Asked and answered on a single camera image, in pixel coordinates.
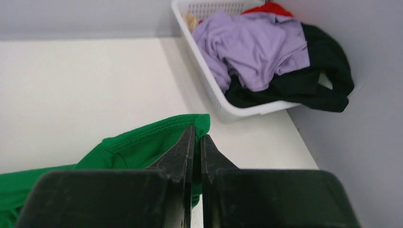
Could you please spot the red t shirt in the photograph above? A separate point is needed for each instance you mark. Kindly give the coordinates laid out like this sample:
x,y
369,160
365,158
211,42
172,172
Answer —
x,y
270,7

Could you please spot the white plastic laundry basket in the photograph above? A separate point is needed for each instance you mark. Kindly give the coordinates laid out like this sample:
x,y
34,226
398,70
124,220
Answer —
x,y
202,9

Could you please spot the lilac t shirt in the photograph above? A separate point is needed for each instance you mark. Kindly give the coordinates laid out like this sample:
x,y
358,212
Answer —
x,y
256,45

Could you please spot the beige cloth in basket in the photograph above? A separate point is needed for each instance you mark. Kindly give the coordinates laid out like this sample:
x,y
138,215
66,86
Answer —
x,y
190,20

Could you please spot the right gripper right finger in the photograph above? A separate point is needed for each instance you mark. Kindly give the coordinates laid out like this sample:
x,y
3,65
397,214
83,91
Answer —
x,y
270,198

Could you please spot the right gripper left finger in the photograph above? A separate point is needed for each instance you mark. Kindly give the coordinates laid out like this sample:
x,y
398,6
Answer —
x,y
159,196

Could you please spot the green t shirt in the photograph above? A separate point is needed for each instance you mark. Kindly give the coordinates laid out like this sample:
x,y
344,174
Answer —
x,y
135,149

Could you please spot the black t shirt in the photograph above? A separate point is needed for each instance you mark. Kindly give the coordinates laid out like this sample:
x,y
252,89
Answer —
x,y
325,85

